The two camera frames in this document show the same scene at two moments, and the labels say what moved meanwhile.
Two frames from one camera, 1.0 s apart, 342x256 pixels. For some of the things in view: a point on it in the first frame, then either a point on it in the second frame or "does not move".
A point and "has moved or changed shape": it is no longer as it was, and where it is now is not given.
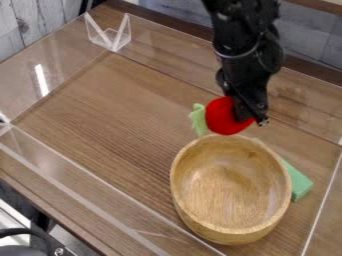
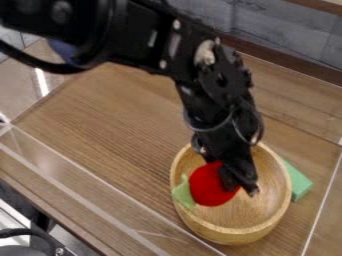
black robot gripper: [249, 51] → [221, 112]
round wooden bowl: [230, 188] does not move
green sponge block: [299, 182] does not move
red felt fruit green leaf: [218, 117] has moved or changed shape
